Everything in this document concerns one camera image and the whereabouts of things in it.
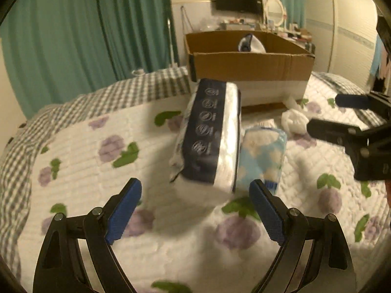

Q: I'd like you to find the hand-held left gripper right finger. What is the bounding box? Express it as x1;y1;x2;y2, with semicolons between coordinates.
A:
249;179;357;293

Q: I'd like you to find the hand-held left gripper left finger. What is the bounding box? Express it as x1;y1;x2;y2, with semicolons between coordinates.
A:
33;178;143;293

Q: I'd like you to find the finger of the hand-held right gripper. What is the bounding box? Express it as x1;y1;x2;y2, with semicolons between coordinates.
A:
306;118;368;151
335;93;372;110

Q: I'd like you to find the light blue tissue pack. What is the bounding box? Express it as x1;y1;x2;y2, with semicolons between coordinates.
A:
237;121;288;195

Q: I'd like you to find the navy and white tissue pack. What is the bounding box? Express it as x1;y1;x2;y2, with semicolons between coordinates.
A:
169;78;242;194

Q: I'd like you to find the brown cardboard box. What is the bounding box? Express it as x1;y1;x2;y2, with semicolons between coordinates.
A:
183;31;316;108

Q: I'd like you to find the white and blue soft pack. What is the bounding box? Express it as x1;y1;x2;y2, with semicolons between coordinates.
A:
237;33;266;53

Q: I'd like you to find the crumpled white plastic bag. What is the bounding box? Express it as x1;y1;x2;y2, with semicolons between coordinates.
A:
281;96;310;135

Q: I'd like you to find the white floral quilt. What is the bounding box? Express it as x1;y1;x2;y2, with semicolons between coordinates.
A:
17;72;391;293

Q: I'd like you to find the hanging light blue cloth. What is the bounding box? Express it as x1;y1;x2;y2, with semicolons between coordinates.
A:
370;35;383;76

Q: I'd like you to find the cream wardrobe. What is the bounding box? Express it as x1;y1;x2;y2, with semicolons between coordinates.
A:
302;0;380;93

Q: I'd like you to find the cluttered dressing table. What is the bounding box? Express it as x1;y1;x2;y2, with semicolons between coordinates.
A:
198;16;316;52

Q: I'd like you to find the white oval vanity mirror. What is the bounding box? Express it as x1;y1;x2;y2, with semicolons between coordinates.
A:
264;0;288;27

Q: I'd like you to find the white standing pole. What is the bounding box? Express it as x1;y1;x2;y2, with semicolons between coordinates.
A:
166;18;178;68

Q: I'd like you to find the wide green curtain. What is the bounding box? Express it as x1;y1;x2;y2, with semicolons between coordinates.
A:
0;0;180;119

